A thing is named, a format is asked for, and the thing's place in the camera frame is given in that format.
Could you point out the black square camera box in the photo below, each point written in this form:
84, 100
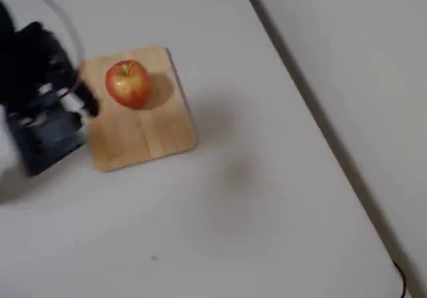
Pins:
46, 138

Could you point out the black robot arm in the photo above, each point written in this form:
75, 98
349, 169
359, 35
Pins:
6, 44

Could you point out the red yellow apple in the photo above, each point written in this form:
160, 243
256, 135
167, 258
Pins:
128, 84

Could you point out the light wooden cutting board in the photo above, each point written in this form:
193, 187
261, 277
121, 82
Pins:
143, 134

